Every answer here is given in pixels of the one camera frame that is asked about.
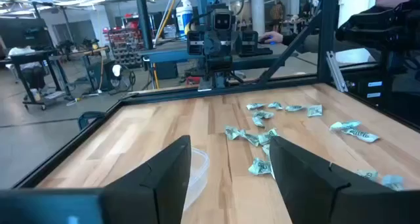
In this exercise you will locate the person's hand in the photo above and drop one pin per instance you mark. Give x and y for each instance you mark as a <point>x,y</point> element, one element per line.
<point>273,36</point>

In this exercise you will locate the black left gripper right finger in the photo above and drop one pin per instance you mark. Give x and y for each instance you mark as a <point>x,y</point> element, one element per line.
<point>302,191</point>

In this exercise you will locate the dark frame clamp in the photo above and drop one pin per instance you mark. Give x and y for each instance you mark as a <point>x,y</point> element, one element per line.
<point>86,117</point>

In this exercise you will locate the black monitor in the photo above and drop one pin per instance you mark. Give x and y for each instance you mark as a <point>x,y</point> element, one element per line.
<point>23,33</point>

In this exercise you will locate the black computer case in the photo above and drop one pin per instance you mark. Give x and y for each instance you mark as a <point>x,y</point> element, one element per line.
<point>361,89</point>

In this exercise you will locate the dark steel column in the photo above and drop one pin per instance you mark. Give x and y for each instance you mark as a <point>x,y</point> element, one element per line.
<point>143,17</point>

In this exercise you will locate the silver aluminium bracket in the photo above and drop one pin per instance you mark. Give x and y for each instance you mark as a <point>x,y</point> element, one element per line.
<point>336,73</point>

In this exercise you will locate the white blue plastic jug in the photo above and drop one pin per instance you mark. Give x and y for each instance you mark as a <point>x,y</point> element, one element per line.
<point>183,17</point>

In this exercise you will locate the person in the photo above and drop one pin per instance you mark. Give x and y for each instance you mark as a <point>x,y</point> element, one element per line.
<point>277,15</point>
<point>377,27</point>

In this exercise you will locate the clear plastic container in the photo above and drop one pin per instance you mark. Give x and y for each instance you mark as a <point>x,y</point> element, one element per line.
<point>198,171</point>

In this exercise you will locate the yellow pole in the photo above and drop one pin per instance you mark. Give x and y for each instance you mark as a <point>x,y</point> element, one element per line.
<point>167,15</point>

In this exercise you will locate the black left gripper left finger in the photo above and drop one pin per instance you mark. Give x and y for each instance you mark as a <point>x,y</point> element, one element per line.
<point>157,191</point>

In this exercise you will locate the black rolling cart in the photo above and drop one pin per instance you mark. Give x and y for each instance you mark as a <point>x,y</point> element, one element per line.
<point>33,58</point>

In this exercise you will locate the black computer mouse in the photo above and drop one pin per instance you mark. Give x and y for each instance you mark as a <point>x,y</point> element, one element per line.
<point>265,40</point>

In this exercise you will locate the dark teal desk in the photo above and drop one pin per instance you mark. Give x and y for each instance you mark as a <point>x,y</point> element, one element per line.
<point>170,54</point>

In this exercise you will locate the black workbench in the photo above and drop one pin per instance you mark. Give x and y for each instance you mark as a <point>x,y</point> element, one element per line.
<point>95,69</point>

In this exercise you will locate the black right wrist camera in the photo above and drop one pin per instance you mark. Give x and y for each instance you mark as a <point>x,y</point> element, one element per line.
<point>223,20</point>

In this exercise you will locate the red parts bin rack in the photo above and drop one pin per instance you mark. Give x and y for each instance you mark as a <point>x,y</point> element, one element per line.
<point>124,43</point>

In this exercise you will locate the white round column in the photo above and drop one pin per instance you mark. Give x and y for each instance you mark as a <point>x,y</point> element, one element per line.
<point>258,10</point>

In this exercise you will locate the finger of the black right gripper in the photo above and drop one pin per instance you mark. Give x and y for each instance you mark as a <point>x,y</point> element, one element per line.
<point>250,43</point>
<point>196,43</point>

